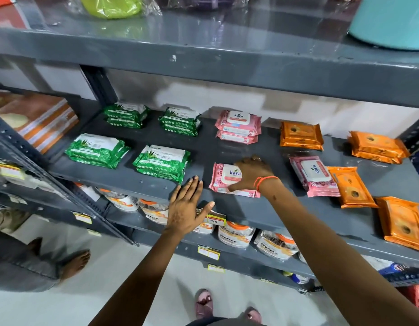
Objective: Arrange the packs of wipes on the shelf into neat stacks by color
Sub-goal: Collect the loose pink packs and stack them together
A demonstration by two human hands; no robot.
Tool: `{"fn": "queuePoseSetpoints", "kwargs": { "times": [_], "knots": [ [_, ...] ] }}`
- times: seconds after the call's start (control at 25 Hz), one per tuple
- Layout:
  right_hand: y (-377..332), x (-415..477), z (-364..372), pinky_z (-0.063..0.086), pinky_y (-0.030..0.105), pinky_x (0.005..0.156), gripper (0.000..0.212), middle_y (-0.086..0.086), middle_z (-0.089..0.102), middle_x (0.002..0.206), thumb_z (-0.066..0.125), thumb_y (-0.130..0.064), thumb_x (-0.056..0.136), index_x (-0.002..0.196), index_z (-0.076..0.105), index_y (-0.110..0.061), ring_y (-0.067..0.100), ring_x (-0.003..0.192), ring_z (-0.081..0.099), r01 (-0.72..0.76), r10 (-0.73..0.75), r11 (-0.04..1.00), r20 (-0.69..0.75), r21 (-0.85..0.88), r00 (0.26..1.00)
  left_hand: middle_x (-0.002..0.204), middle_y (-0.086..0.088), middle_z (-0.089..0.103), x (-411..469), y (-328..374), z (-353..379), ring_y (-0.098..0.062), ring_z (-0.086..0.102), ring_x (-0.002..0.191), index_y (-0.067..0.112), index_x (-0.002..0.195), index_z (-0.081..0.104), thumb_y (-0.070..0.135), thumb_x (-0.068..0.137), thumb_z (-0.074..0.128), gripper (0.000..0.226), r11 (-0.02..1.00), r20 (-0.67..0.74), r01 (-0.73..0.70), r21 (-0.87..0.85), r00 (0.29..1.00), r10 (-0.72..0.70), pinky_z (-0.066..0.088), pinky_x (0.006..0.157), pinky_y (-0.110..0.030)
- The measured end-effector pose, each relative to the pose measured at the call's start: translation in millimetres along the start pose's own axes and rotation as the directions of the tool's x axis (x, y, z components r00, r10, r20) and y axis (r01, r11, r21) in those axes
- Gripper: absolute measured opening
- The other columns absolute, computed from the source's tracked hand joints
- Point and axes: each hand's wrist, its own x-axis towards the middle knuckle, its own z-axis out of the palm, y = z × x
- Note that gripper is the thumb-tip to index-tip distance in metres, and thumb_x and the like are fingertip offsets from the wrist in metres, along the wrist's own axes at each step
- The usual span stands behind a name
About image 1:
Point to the person's left hand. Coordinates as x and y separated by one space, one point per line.
184 213

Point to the person's right hand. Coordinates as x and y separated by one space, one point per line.
253 173

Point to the person's left middle finger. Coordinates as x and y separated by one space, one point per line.
194 188

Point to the person's left thumb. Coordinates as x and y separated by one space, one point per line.
206 210

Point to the person's right thumb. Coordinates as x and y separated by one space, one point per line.
237 187

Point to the person's left little finger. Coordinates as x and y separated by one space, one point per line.
177 195

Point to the pink wipes packet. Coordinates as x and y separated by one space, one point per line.
238 121
314 176
235 138
220 181

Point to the person's left forearm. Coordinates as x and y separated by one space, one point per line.
145 285

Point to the person's right forearm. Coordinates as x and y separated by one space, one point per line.
331 254

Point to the yellow price label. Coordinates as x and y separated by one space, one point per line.
216 268
11 171
216 218
208 253
82 217

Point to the row of white orange pouches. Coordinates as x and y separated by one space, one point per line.
235 235

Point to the group of orange wipes packets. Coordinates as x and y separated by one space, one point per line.
301 134

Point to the pink sandal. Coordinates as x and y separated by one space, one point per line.
253 315
204 303

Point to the group of green wipes packets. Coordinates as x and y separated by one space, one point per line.
94 149

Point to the grey trousers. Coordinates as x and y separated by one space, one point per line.
226 320

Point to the grey metal shelf rack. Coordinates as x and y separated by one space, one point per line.
229 64

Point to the stack of orange striped boxes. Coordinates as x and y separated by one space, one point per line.
43 122

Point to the grey slotted side rack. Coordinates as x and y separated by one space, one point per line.
26 149

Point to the blue packet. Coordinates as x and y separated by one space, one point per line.
394 269

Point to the purple item in clear wrap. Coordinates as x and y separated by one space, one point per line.
206 0

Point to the green plastic item in wrap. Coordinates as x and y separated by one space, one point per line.
111 5

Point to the red plastic item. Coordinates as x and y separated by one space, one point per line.
414 297

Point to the teal plastic tub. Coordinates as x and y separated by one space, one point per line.
392 20

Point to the red cardboard box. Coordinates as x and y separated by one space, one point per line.
7 18

